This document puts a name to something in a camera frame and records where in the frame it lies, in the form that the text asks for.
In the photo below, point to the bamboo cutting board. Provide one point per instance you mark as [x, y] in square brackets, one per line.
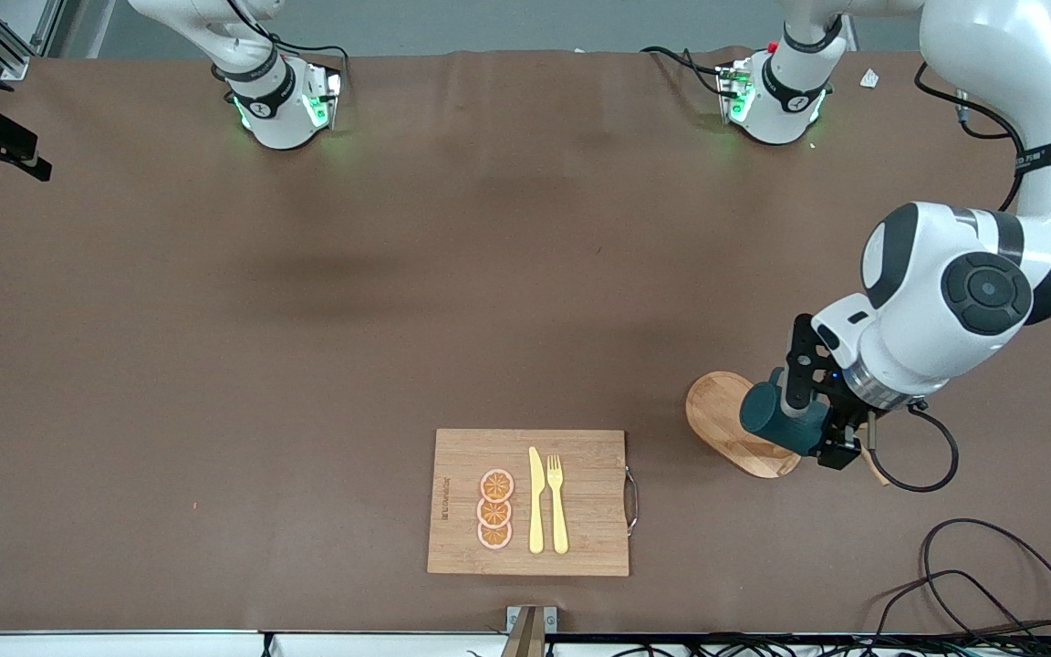
[462, 456]

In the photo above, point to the wooden mug tree stand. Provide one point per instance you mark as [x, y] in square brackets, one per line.
[717, 411]

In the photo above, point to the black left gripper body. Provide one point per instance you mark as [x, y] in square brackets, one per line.
[840, 422]

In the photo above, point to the white paper scrap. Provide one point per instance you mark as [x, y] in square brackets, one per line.
[869, 78]

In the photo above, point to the yellow plastic fork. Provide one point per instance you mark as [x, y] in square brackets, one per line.
[559, 511]

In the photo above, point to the aluminium frame profile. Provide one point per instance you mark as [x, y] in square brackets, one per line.
[10, 64]

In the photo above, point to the yellow plastic knife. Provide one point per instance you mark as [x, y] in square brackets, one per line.
[535, 502]

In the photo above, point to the teal ribbed mug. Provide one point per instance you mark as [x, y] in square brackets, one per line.
[763, 412]

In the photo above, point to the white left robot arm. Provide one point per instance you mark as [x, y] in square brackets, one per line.
[991, 73]

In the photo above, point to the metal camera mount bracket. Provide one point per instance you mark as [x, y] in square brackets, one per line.
[530, 630]

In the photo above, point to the orange slice toy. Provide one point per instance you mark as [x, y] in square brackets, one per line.
[496, 484]

